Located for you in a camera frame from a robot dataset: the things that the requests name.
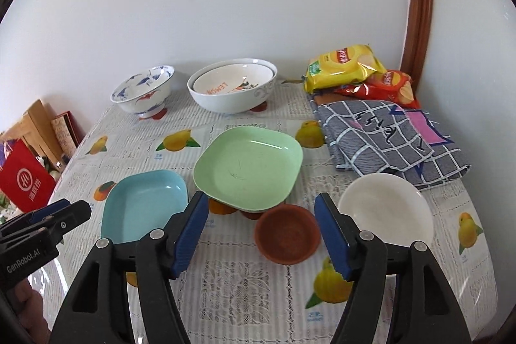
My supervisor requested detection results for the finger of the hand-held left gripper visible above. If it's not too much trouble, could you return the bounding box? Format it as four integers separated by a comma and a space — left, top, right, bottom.
8, 198, 72, 226
0, 201, 93, 248

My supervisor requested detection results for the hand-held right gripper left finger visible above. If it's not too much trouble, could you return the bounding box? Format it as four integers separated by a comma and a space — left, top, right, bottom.
48, 191, 210, 344

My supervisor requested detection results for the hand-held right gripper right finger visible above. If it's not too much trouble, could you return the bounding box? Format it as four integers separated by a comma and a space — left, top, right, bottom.
313, 193, 472, 344

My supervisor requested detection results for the small brown bowl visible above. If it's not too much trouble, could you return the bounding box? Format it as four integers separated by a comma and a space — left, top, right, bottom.
254, 204, 322, 264

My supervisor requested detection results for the light blue rectangular plate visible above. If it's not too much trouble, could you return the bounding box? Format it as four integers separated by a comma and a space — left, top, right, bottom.
101, 169, 190, 245

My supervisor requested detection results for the plain white bowl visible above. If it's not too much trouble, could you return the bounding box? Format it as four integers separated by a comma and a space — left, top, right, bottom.
336, 172, 434, 247

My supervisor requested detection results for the green pink plate edge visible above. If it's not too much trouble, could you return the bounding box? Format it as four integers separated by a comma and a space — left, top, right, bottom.
193, 126, 304, 212

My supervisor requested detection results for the person's left hand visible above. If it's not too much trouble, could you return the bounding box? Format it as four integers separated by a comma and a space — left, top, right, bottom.
10, 280, 52, 344

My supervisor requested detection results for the red paper bag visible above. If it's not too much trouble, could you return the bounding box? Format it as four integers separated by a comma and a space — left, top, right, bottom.
0, 138, 57, 208

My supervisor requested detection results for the fruit print tablecloth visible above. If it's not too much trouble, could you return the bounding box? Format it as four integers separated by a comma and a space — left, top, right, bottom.
42, 80, 494, 344

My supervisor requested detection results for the dark red patterned box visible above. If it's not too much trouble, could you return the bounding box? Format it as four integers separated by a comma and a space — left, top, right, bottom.
50, 111, 85, 159

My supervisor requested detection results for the tan cardboard box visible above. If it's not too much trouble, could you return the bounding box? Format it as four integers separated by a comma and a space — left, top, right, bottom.
0, 99, 61, 167

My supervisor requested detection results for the grey checked cloth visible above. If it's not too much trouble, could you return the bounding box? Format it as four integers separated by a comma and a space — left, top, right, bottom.
310, 99, 472, 191

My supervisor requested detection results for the blue white crane bowl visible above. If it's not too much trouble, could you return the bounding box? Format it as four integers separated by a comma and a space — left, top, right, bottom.
111, 65, 176, 119

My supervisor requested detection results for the large white patterned bowl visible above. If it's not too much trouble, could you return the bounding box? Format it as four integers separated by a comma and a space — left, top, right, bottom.
186, 59, 278, 114

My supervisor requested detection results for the white bowl orange print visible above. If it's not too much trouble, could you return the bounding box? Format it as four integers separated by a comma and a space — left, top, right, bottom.
193, 64, 275, 95

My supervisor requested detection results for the red chips bag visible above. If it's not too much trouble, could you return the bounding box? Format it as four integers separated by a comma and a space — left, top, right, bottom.
334, 70, 420, 109

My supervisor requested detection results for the yellow chips bag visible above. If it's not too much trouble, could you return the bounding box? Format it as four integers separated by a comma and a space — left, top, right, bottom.
303, 44, 388, 95

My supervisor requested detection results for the brown wooden door frame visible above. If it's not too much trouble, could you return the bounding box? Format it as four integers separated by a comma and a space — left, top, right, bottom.
401, 0, 434, 87

